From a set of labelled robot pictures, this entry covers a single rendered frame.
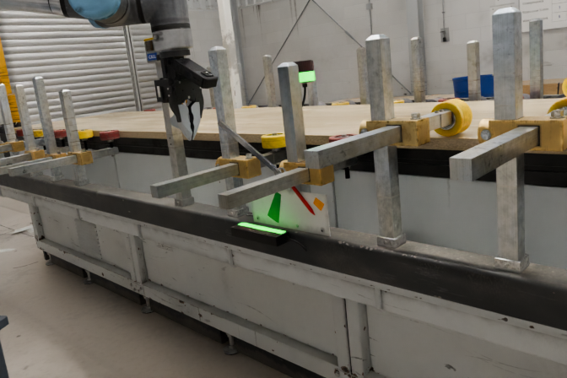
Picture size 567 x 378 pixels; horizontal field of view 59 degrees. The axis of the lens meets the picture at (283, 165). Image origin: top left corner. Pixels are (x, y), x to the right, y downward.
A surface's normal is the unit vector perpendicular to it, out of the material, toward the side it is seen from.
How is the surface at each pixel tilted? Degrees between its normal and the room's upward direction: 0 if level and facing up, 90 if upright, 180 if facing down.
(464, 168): 90
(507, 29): 90
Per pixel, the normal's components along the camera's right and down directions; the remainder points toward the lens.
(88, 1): 0.18, 0.18
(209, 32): 0.74, 0.05
